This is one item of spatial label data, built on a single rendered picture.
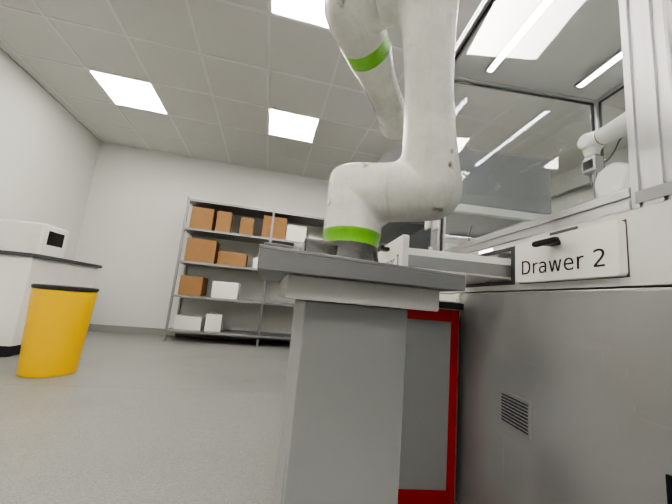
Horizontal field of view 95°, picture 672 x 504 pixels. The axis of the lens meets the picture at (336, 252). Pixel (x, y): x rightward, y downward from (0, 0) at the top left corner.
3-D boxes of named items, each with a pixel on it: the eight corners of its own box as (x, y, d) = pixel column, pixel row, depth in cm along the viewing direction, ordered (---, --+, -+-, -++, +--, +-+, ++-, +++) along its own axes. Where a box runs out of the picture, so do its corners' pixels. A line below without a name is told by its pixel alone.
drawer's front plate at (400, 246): (401, 272, 86) (403, 233, 87) (376, 278, 114) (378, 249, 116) (407, 272, 86) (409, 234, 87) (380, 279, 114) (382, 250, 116)
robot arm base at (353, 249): (260, 255, 57) (265, 225, 58) (262, 267, 72) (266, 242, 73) (392, 274, 62) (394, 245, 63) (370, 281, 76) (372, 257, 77)
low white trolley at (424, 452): (277, 536, 94) (303, 287, 106) (286, 442, 155) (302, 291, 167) (458, 539, 100) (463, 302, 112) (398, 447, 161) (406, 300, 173)
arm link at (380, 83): (389, 65, 76) (392, 28, 78) (346, 76, 80) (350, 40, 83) (414, 144, 108) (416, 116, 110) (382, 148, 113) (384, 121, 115)
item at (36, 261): (-100, 355, 242) (-55, 206, 261) (15, 336, 353) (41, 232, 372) (9, 359, 257) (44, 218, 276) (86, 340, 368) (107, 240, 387)
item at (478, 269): (406, 268, 88) (407, 247, 89) (382, 274, 113) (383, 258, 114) (536, 281, 92) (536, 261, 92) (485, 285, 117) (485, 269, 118)
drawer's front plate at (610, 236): (620, 275, 58) (617, 218, 59) (515, 282, 86) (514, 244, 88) (629, 276, 58) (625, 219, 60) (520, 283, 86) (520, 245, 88)
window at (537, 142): (636, 188, 60) (611, -185, 75) (440, 252, 144) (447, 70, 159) (639, 188, 60) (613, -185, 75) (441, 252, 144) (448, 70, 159)
